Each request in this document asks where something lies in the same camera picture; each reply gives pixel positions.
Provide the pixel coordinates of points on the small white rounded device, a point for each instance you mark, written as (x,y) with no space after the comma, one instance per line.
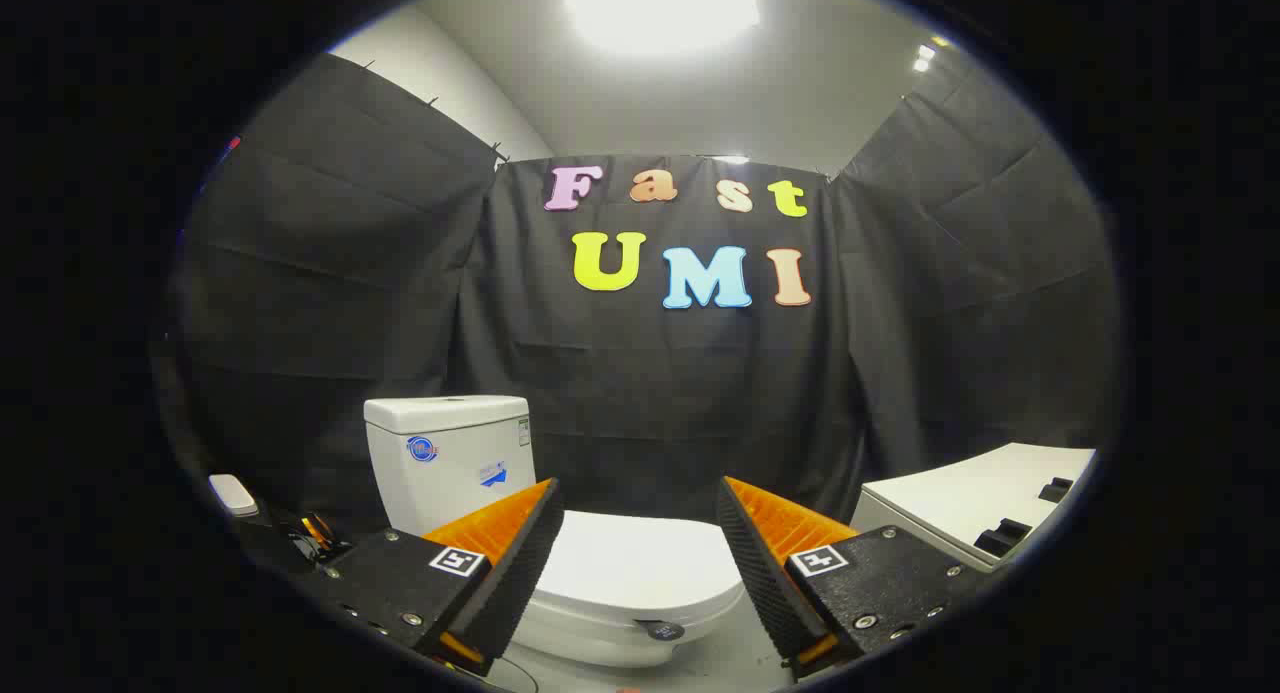
(233,494)

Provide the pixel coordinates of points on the small ceiling spotlight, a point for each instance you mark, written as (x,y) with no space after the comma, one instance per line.
(922,58)

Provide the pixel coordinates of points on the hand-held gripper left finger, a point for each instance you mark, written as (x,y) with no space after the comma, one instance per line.
(515,573)

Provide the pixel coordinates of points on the white toilet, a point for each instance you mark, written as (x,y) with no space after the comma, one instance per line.
(440,473)

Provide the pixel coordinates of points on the white panel with slots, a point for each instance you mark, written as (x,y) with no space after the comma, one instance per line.
(960,498)

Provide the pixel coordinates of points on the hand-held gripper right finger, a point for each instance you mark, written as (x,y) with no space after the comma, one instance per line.
(765,573)

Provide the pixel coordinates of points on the dark object with orange part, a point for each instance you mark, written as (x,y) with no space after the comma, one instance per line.
(315,538)

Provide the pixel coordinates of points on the ceiling light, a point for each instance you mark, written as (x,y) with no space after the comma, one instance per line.
(660,8)

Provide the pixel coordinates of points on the black backdrop cloth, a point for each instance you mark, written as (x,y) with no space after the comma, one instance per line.
(650,393)

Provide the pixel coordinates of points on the white toilet lid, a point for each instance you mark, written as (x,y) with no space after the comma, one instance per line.
(640,563)

